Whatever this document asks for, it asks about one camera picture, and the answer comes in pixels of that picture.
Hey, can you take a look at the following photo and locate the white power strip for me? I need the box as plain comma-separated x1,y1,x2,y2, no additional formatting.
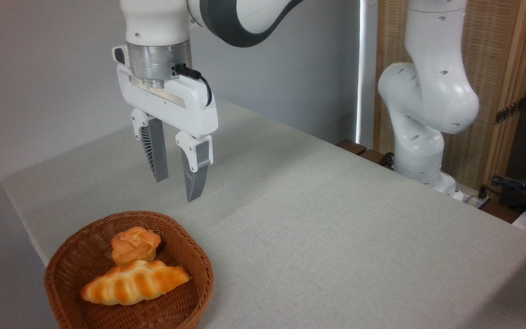
450,183,492,210

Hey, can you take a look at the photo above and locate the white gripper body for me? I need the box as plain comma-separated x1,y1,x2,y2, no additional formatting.
112,45,219,139

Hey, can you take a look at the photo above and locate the brass screen hinge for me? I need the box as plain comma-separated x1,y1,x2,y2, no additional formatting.
495,98,525,125

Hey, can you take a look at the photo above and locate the wooden rattan folding screen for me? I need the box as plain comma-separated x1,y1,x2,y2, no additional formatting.
373,0,526,202

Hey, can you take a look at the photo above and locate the round knotted bread roll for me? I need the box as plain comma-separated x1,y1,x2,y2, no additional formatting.
110,226,162,267

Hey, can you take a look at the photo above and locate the bundle of black cables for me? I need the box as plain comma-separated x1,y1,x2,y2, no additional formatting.
490,175,526,215

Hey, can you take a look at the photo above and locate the light grey tablecloth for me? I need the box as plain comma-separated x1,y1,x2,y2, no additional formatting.
2,98,526,329

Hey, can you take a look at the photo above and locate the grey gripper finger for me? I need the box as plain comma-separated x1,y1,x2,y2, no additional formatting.
175,131,213,203
131,109,169,183

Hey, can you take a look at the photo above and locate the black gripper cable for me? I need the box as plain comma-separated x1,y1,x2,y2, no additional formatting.
173,64,212,107

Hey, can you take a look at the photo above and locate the long braided bread loaf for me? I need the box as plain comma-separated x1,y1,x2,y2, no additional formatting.
80,260,190,306

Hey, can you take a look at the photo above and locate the brown wicker basket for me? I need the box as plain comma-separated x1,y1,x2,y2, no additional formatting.
44,211,215,329

